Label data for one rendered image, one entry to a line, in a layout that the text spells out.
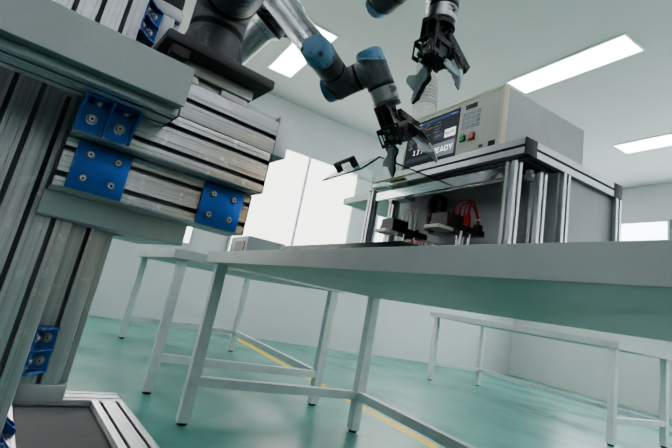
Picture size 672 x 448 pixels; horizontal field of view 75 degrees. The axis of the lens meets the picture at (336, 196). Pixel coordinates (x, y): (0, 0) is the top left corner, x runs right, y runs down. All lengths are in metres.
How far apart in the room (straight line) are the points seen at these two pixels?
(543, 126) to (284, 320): 5.14
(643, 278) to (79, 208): 0.89
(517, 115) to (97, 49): 1.08
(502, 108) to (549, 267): 0.79
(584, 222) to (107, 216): 1.19
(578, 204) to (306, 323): 5.29
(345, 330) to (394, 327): 0.89
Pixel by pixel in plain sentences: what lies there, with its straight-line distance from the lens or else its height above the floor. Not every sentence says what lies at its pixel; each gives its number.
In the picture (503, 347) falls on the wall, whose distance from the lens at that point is 8.95.
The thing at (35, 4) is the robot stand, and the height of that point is 0.93.
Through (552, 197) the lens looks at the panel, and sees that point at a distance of 1.30.
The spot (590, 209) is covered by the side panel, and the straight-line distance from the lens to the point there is 1.42.
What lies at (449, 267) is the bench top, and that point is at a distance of 0.73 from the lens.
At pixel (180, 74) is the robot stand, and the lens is 0.77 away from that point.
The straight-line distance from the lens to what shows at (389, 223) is 1.42.
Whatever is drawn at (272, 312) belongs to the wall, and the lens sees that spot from 6.11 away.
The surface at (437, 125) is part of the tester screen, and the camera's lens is 1.53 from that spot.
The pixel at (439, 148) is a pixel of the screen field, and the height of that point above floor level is 1.17.
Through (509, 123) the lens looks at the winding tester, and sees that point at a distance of 1.36.
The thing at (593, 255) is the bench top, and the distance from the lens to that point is 0.60.
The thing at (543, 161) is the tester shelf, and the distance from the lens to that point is 1.25.
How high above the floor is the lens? 0.62
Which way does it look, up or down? 14 degrees up
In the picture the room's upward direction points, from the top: 11 degrees clockwise
